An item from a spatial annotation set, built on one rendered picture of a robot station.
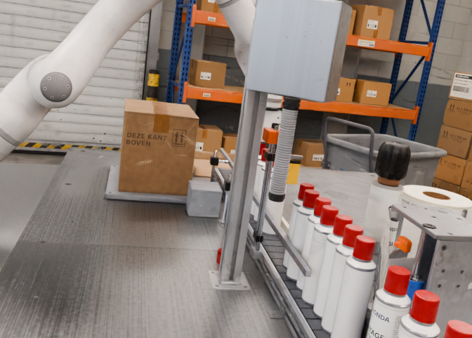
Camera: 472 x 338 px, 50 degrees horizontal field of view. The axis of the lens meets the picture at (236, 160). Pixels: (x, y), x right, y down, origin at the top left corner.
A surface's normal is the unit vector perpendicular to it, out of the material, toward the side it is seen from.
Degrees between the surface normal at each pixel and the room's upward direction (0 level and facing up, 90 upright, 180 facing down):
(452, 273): 90
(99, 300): 0
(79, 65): 72
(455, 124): 91
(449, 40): 90
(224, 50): 90
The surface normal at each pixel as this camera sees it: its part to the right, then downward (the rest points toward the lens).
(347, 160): -0.80, 0.09
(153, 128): 0.20, 0.25
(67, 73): 0.62, -0.09
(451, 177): -0.90, -0.01
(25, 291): 0.14, -0.97
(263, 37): -0.41, 0.15
